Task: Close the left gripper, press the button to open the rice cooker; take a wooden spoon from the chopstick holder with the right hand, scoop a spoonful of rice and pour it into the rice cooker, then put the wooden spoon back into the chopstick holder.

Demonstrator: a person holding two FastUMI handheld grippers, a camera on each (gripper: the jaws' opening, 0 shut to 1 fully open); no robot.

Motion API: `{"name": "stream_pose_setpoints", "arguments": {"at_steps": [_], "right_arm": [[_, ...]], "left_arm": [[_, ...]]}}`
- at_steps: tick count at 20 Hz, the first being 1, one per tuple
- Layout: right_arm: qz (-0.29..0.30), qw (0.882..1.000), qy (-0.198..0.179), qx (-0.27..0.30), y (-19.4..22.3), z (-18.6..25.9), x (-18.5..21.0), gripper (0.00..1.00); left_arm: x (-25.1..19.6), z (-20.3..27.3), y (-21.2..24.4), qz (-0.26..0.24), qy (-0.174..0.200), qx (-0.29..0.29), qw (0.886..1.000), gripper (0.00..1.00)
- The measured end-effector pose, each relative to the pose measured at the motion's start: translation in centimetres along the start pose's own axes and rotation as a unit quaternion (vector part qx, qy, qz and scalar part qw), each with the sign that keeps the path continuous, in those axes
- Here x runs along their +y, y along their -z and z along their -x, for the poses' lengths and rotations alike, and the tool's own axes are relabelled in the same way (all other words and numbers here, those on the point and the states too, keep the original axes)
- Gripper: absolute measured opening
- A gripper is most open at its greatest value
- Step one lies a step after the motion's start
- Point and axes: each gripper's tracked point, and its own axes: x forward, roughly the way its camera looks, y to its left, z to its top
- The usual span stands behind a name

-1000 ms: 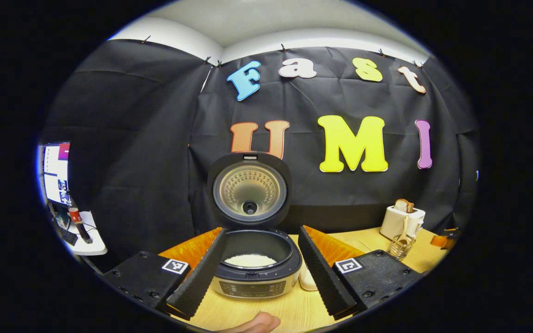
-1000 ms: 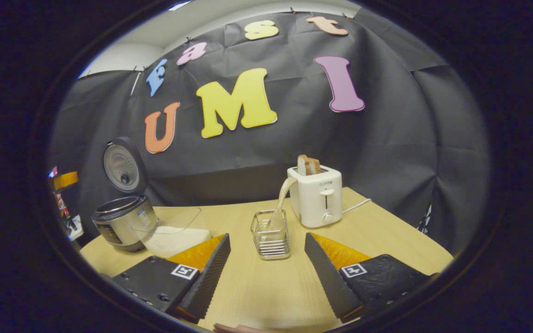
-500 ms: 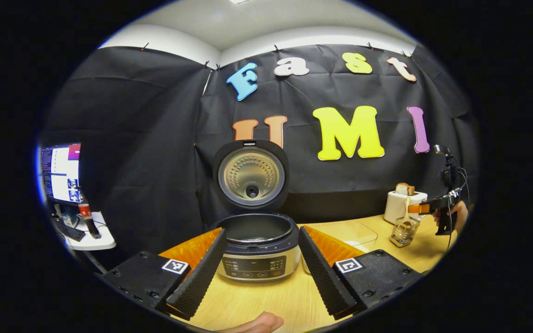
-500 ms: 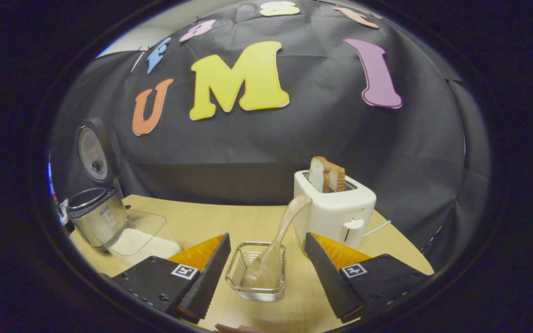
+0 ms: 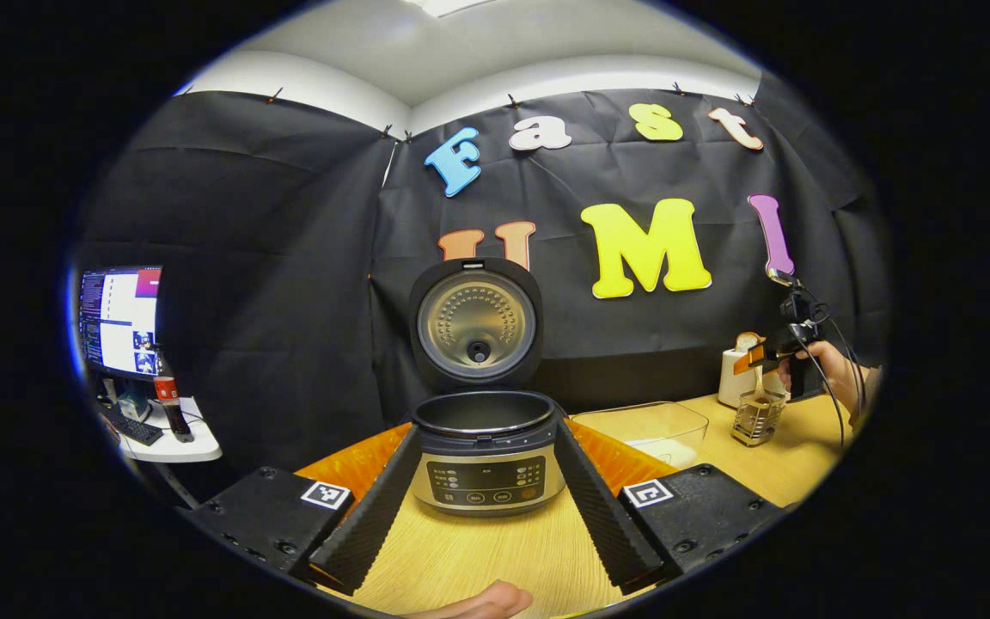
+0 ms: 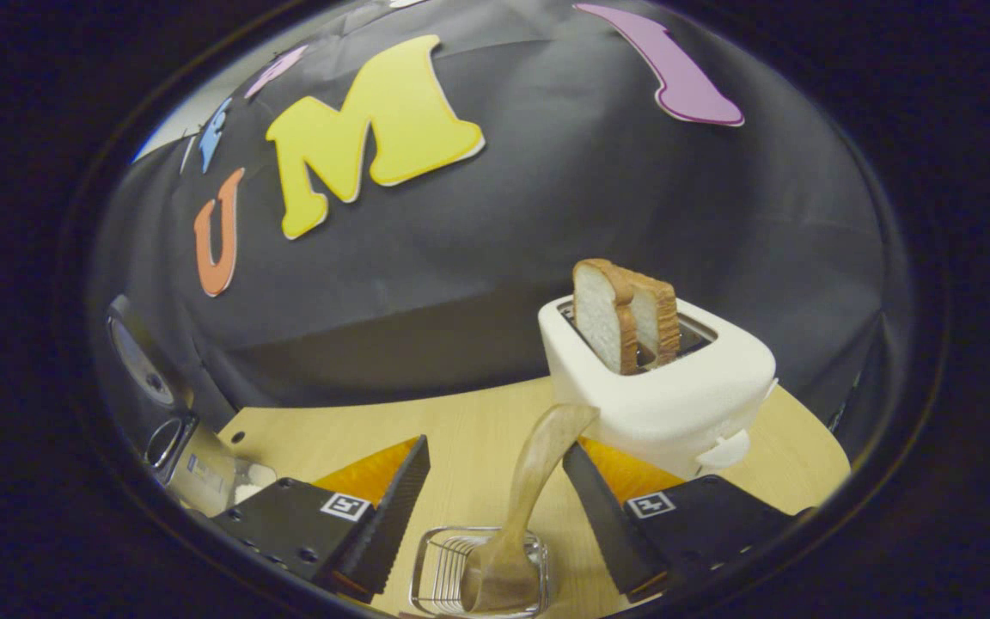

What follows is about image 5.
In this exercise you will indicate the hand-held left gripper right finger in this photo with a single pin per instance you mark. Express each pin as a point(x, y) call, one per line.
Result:
point(602, 516)

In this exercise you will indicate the dark bottle red label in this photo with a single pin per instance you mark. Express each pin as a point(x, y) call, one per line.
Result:
point(174, 413)

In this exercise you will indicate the toasted bread slice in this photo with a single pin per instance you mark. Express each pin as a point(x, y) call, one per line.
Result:
point(748, 342)

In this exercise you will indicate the white toaster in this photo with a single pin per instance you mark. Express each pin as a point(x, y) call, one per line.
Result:
point(731, 378)

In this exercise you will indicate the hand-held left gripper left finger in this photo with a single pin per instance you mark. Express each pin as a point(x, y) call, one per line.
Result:
point(375, 516)

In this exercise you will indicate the clear plastic container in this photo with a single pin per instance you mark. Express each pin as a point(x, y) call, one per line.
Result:
point(641, 421)

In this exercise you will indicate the silver black rice cooker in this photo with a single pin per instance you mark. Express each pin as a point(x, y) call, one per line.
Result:
point(482, 447)

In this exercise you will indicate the white side table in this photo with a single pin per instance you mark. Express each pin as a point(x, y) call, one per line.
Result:
point(194, 447)

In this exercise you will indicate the black keyboard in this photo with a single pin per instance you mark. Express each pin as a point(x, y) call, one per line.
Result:
point(130, 427)

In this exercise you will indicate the computer monitor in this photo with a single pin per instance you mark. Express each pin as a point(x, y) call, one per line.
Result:
point(121, 322)

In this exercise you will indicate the black backdrop cloth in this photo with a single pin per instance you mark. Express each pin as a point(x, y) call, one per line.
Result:
point(289, 258)

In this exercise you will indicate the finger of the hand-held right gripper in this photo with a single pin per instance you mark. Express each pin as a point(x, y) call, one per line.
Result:
point(751, 356)

